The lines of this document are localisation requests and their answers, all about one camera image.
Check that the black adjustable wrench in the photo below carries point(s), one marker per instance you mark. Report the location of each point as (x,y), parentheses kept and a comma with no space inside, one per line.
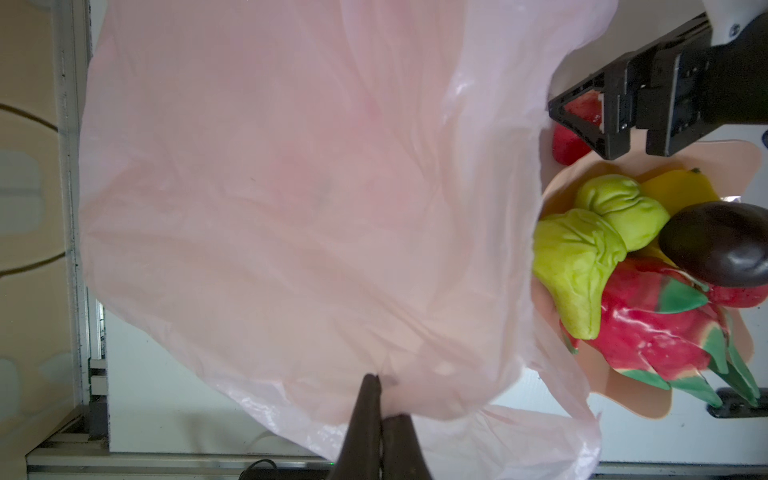
(735,407)

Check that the pink plastic bag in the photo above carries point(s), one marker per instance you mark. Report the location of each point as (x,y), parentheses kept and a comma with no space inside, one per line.
(289,195)

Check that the green apple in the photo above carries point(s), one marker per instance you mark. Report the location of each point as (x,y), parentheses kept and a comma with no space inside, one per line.
(620,201)

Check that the red strawberry right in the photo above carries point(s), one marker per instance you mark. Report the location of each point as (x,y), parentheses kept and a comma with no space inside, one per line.
(737,297)

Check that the yellow lemon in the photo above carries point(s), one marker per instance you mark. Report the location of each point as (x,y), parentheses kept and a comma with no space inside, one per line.
(678,189)

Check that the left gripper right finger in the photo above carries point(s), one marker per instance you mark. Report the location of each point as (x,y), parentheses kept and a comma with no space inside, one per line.
(402,457)

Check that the pink dragon fruit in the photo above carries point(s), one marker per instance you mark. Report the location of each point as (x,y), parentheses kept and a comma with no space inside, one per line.
(659,327)

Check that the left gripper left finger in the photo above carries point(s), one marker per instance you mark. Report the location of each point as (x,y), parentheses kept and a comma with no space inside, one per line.
(360,455)

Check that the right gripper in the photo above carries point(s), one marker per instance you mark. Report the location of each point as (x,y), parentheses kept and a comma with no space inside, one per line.
(694,89)

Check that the pink wavy plate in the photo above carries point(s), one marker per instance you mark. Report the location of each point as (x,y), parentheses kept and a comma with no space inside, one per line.
(730,166)

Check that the green pear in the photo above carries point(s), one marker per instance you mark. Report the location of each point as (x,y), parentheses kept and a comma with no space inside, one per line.
(575,253)

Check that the dark purple mangosteen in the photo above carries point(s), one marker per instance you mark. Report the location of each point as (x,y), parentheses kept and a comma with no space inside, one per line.
(721,243)

